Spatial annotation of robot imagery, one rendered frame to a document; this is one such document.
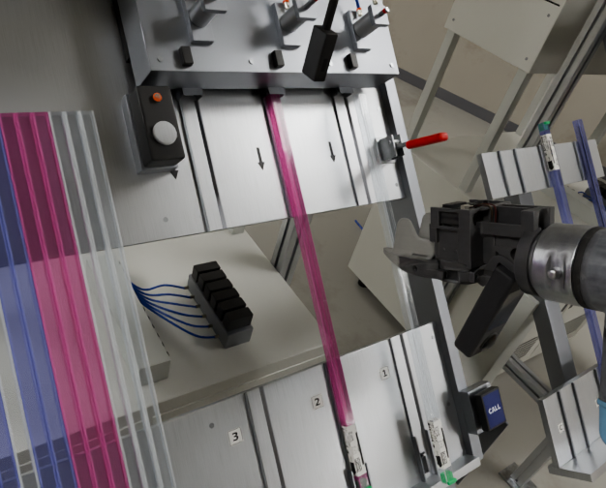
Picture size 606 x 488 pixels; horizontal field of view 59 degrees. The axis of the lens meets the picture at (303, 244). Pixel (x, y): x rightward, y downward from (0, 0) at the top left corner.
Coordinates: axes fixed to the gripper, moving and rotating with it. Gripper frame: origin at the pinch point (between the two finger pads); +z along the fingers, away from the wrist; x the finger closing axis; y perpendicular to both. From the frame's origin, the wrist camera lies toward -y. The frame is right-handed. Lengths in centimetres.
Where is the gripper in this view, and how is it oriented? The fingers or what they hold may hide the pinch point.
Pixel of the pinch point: (397, 255)
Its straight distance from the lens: 69.8
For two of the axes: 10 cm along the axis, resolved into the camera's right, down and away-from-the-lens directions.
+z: -5.9, -1.1, 8.0
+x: -8.0, 1.7, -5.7
